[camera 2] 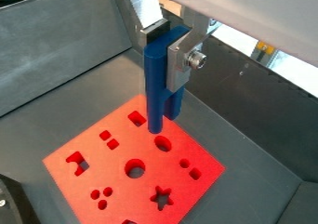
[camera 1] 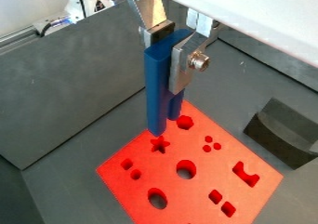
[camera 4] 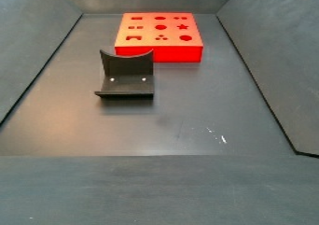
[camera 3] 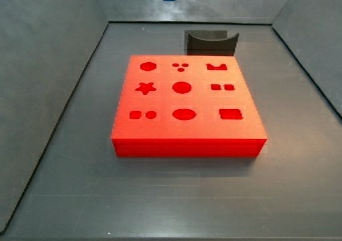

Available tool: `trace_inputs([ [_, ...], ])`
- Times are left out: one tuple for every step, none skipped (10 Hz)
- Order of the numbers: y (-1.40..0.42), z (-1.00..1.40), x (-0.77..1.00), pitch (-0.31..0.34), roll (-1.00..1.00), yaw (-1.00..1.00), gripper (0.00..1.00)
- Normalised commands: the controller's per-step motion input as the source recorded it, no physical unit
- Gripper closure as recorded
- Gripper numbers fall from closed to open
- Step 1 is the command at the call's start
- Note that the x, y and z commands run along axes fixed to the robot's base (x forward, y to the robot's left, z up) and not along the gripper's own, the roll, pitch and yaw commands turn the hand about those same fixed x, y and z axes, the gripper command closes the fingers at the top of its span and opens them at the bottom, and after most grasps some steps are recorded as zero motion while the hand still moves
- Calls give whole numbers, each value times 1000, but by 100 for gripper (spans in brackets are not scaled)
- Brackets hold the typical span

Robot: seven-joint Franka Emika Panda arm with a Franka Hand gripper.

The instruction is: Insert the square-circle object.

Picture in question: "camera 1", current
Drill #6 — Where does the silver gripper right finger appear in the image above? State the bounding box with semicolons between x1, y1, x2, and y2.
169;8;219;94

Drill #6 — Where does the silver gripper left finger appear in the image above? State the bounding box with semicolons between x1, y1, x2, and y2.
127;0;175;47

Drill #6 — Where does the blue square-circle peg object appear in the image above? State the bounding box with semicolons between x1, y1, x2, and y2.
145;29;190;137

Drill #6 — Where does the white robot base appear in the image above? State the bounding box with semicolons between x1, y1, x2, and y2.
64;0;115;21

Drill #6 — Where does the dark grey object holder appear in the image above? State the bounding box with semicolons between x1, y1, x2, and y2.
243;98;318;169

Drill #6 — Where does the dark grey raised panel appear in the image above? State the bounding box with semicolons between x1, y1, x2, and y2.
0;2;145;169

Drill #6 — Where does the red shape-sorting block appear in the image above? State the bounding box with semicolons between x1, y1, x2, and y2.
98;101;284;224

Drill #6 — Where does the aluminium rail with cable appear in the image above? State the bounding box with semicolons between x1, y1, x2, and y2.
0;13;74;51

